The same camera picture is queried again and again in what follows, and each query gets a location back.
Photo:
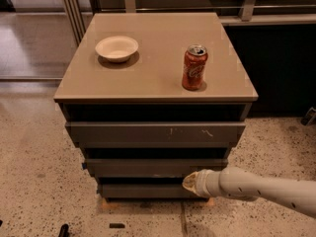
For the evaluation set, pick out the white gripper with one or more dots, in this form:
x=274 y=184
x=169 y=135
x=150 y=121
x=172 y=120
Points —
x=203 y=183

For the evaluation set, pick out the grey drawer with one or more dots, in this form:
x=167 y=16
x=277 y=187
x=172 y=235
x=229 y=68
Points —
x=100 y=134
x=144 y=191
x=147 y=168

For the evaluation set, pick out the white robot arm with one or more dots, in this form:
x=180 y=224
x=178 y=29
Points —
x=236 y=183

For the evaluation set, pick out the grey bottom drawer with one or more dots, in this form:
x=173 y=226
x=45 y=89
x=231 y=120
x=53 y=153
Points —
x=144 y=191

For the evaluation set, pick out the grey drawer cabinet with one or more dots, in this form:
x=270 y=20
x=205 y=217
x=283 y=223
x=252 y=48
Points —
x=148 y=87

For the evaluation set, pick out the grey top drawer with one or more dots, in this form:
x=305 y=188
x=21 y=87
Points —
x=100 y=134

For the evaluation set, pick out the black floor marker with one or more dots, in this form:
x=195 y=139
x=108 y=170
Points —
x=117 y=225

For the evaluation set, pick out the blue tape piece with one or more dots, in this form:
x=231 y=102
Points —
x=84 y=165

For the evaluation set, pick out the red soda can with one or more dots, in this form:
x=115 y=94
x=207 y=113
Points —
x=195 y=59

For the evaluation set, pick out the black object on floor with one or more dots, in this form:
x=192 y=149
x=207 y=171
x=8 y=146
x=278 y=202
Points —
x=64 y=231

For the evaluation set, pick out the black object at right edge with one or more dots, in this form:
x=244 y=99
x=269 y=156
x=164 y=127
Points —
x=309 y=117

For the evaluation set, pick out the white paper bowl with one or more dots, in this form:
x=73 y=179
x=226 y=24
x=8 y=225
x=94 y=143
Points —
x=117 y=49

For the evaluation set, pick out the metal railing frame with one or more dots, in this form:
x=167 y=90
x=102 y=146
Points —
x=232 y=13

